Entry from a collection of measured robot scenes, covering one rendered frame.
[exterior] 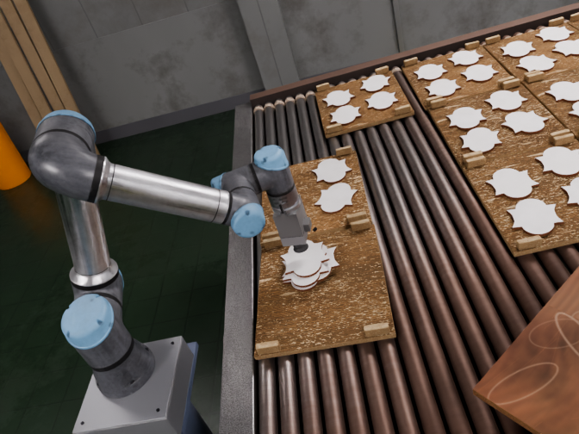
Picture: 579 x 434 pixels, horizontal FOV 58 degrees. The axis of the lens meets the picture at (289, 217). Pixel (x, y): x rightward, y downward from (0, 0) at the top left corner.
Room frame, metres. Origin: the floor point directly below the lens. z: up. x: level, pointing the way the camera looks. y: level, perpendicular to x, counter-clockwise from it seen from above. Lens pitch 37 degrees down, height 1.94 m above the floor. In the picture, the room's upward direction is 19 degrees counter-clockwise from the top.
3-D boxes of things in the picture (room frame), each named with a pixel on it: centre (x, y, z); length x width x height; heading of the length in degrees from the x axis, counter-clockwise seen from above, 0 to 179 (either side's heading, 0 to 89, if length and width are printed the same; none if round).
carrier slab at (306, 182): (1.43, -0.10, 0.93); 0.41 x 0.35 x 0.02; 169
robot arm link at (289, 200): (1.08, 0.00, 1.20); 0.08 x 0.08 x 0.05
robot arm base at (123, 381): (0.92, 0.52, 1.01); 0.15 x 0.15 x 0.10
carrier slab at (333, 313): (1.01, -0.02, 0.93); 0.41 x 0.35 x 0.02; 168
